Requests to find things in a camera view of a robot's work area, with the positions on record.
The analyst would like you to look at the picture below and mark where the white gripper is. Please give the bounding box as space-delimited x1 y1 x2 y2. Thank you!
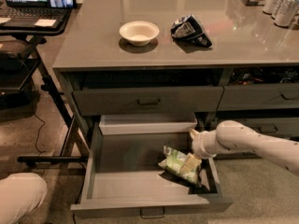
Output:
180 128 219 174

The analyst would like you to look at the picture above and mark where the open grey middle drawer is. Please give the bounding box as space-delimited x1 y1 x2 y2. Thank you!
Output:
71 124 233 218

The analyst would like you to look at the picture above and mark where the green jalapeno chip bag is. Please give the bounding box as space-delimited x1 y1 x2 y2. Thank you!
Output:
158 146 202 187

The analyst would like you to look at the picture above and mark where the grey middle right drawer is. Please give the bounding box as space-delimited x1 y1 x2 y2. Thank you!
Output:
209 111 299 140

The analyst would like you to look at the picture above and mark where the white paper bowl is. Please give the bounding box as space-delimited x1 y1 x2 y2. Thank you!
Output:
119 21 160 46

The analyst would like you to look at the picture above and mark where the grey top left drawer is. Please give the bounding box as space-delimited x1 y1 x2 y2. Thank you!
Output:
73 86 223 116

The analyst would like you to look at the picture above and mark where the black laptop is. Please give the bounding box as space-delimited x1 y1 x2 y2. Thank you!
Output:
0 0 70 31

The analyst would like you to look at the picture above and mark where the black smartphone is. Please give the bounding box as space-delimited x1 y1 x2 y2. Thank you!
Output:
47 0 77 8

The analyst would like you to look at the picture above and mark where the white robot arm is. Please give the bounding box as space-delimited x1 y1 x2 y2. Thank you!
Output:
189 120 299 175

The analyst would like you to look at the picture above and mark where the white can middle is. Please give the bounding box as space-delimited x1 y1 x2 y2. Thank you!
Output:
271 0 297 21

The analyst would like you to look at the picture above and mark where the black cable on floor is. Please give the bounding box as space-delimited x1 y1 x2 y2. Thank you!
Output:
32 110 47 156

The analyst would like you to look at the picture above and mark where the black laptop stand cart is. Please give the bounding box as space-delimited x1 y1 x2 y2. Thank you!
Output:
0 11 88 166

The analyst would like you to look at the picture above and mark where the black crumpled chip bag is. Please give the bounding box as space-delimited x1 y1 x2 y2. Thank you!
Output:
170 14 212 48

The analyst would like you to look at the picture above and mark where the grey top right drawer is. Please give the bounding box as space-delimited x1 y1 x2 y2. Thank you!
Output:
217 66 299 112

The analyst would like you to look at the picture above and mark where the white can right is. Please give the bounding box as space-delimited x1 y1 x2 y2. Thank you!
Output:
274 0 299 27

